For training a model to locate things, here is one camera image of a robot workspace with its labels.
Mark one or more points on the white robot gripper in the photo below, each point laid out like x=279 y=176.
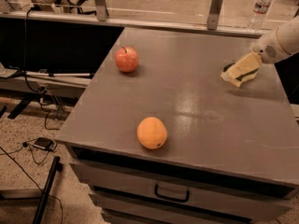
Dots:
x=267 y=51

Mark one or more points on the green and yellow sponge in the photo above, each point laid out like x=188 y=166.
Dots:
x=237 y=75

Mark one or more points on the clear plastic water bottle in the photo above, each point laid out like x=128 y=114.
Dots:
x=259 y=13

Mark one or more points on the grey drawer cabinet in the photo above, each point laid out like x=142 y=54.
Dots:
x=235 y=149

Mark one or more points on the orange fruit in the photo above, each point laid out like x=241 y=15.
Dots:
x=151 y=133

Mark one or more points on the red apple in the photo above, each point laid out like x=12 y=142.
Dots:
x=126 y=59

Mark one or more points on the black stand leg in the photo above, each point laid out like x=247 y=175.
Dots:
x=56 y=166

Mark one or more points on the black power adapter on floor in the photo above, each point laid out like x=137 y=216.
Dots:
x=43 y=143

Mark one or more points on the right metal bracket post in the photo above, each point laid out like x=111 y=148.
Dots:
x=214 y=14

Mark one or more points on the metal bracket post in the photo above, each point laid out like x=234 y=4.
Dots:
x=214 y=14
x=101 y=10

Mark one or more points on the black drawer handle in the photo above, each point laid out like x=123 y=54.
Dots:
x=171 y=195

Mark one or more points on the left metal bracket post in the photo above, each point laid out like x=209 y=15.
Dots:
x=101 y=10

